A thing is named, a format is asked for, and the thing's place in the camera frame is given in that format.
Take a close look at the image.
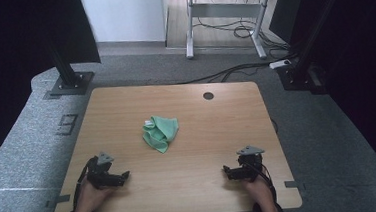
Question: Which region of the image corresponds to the black curtain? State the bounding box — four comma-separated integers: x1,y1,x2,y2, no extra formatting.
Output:
267,0,376,194
0,0,110,174

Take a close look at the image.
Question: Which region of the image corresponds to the black metal stand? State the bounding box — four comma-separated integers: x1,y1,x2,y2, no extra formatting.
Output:
44,32,97,99
272,0,358,98

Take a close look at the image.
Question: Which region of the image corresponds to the person's right hand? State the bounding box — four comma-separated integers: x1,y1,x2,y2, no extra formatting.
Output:
242,170,277,212

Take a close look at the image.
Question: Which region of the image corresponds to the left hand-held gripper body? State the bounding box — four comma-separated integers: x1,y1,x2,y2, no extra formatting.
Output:
84,150,125,191

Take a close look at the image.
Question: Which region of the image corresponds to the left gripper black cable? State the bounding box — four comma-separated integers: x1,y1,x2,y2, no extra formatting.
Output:
68,155,101,210

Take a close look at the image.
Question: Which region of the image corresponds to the long black floor cable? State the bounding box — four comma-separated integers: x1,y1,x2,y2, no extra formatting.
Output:
176,60,274,87

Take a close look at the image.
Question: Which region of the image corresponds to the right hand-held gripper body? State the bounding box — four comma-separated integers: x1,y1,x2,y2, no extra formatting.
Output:
233,143,268,184

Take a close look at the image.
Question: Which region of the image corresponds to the white power strip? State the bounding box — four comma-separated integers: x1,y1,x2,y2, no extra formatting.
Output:
268,59,294,70

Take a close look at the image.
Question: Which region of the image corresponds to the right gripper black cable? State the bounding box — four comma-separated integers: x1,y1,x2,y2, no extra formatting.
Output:
246,159,279,205

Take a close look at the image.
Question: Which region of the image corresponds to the person's left hand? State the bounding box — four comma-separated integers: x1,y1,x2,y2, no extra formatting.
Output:
75,175,118,212

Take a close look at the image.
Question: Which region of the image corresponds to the white-legged desk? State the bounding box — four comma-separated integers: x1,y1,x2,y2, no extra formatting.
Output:
182,0,311,66

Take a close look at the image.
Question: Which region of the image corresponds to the tangle of black cables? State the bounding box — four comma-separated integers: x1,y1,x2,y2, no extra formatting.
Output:
191,0,295,66

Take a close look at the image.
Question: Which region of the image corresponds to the grey floor socket cover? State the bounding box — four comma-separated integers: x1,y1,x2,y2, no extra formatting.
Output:
54,113,81,137

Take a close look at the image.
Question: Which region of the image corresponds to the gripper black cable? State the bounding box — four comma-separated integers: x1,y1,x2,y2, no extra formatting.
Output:
68,155,101,210
246,159,279,205

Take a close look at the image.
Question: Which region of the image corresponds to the green microfibre cloth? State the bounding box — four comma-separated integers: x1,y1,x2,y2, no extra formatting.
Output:
141,114,181,156

